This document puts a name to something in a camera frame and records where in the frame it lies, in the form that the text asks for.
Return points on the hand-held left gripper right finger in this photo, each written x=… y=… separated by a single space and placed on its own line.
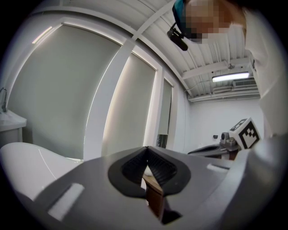
x=198 y=191

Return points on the black wall socket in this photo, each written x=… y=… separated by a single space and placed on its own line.
x=215 y=136

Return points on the white air conditioner vent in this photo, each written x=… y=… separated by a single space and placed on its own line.
x=244 y=83

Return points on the plain cardboard box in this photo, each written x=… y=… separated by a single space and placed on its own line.
x=155 y=197

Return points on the chrome tub filler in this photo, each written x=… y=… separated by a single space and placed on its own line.
x=162 y=141

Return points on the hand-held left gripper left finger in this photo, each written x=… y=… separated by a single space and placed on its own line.
x=94 y=197

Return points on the black head camera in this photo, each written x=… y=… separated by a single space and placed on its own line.
x=177 y=39

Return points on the ceiling tube light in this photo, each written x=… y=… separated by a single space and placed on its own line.
x=230 y=76

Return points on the cream sweatshirt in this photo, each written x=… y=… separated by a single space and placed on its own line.
x=265 y=56

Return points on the person's head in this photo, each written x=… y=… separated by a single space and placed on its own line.
x=209 y=20

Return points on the grey roller blind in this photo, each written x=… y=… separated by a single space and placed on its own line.
x=130 y=105
x=166 y=105
x=56 y=89

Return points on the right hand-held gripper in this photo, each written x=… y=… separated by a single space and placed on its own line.
x=246 y=134

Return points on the white vanity cabinet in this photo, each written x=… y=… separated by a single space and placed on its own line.
x=11 y=125

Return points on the white bathtub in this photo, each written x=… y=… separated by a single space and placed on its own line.
x=27 y=161

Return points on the chrome faucet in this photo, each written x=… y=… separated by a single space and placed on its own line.
x=4 y=98

